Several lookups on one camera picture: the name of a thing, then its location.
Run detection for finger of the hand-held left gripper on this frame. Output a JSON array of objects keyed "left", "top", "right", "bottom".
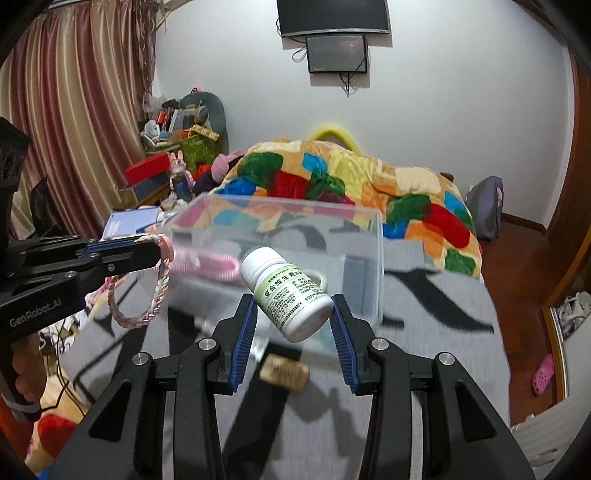
[
  {"left": 8, "top": 233, "right": 163, "bottom": 271},
  {"left": 11, "top": 241, "right": 174, "bottom": 306}
]

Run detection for pink braided bracelet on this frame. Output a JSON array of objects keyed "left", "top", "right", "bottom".
[{"left": 107, "top": 233, "right": 175, "bottom": 329}]

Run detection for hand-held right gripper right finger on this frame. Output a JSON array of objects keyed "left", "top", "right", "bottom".
[{"left": 329, "top": 293, "right": 537, "bottom": 480}]

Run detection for red box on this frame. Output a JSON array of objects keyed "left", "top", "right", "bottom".
[{"left": 126, "top": 152, "right": 171, "bottom": 185}]

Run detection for yellow ring cushion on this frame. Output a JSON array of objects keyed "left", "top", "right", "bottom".
[{"left": 308, "top": 126, "right": 356, "bottom": 151}]

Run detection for black chair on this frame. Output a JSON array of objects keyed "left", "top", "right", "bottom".
[{"left": 28, "top": 178, "right": 63, "bottom": 238}]

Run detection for bunny lid water bottle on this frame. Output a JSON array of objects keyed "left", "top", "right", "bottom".
[{"left": 168, "top": 151, "right": 192, "bottom": 203}]

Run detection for person's left hand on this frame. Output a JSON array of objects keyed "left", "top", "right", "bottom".
[{"left": 10, "top": 333, "right": 52, "bottom": 414}]

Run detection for pink braided hair band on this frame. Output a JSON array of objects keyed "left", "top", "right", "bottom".
[{"left": 173, "top": 247, "right": 242, "bottom": 280}]

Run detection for striped pink curtain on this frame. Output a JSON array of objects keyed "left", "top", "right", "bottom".
[{"left": 0, "top": 0, "right": 160, "bottom": 241}]

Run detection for blue notebook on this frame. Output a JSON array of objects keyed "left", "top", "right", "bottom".
[{"left": 102, "top": 208, "right": 162, "bottom": 241}]

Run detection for grey printed bed sheet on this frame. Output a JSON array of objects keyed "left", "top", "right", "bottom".
[{"left": 60, "top": 222, "right": 513, "bottom": 480}]

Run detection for colourful patchwork blanket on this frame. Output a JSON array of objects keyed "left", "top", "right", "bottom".
[{"left": 203, "top": 138, "right": 483, "bottom": 280}]

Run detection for green gift box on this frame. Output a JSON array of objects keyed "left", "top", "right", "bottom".
[{"left": 179, "top": 136, "right": 218, "bottom": 168}]

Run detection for pink plush toy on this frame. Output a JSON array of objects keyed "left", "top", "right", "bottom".
[{"left": 210, "top": 148, "right": 245, "bottom": 180}]

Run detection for red yellow printed blanket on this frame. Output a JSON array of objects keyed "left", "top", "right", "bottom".
[{"left": 23, "top": 385, "right": 90, "bottom": 474}]

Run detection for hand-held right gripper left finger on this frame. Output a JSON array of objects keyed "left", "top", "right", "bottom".
[{"left": 55, "top": 292, "right": 259, "bottom": 480}]

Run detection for small black wall monitor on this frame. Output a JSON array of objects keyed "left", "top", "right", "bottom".
[{"left": 305, "top": 34, "right": 369, "bottom": 75}]

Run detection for grey backpack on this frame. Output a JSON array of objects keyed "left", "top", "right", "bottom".
[{"left": 465, "top": 175, "right": 504, "bottom": 241}]

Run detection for black cable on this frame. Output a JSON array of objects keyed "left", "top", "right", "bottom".
[{"left": 39, "top": 323, "right": 90, "bottom": 409}]

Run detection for white medicine bottle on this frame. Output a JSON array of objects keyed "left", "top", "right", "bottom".
[{"left": 239, "top": 247, "right": 334, "bottom": 343}]

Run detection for small brown cork block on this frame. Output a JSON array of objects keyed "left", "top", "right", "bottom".
[{"left": 259, "top": 355, "right": 310, "bottom": 392}]

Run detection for large black wall television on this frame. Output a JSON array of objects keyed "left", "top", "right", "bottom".
[{"left": 276, "top": 0, "right": 391, "bottom": 38}]

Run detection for clear plastic box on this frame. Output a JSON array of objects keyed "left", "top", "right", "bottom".
[{"left": 164, "top": 194, "right": 386, "bottom": 357}]

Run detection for white shoes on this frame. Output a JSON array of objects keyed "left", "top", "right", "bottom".
[{"left": 556, "top": 291, "right": 591, "bottom": 342}]

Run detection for pink clog shoe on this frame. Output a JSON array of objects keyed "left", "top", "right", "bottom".
[{"left": 532, "top": 354, "right": 555, "bottom": 397}]

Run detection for white radiator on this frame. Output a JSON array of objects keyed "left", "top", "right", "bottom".
[{"left": 510, "top": 399, "right": 573, "bottom": 469}]

